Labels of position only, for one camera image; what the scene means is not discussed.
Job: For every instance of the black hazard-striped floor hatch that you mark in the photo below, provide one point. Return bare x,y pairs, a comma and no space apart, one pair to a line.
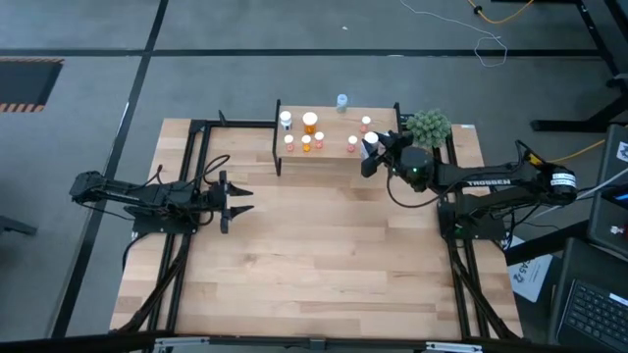
27,81

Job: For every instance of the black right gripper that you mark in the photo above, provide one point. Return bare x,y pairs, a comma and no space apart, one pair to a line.
394,149

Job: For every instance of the black aluminium table frame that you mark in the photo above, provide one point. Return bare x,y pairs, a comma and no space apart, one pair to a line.
235,123

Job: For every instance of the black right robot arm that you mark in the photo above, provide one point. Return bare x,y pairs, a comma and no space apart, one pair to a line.
490,181

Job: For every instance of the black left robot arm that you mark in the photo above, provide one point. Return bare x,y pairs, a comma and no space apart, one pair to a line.
147,193

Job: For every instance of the black front rail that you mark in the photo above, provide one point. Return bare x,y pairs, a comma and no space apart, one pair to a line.
73,345

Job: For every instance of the black laptop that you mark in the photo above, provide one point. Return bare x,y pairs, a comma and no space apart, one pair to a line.
593,314

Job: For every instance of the green succulent plant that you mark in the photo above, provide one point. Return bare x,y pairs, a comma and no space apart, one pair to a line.
429,128

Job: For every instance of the white printed paper sheet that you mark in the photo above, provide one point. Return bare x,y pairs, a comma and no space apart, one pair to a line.
532,279

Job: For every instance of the wooden shelf black legs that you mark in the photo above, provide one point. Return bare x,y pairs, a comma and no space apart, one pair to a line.
333,132

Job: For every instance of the black floor stand foot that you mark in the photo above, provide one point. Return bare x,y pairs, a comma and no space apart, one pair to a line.
15,226

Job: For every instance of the silver metal bracket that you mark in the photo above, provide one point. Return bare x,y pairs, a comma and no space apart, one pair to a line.
454,347
181,344

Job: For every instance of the clear bottle white cap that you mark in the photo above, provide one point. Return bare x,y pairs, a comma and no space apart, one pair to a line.
342,102

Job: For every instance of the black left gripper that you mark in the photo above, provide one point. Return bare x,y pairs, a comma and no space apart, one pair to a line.
211,198

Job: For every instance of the white melatonin supplement bottle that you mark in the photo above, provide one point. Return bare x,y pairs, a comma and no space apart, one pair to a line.
371,138

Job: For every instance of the black desk frame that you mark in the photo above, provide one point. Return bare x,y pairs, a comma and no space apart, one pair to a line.
579,122

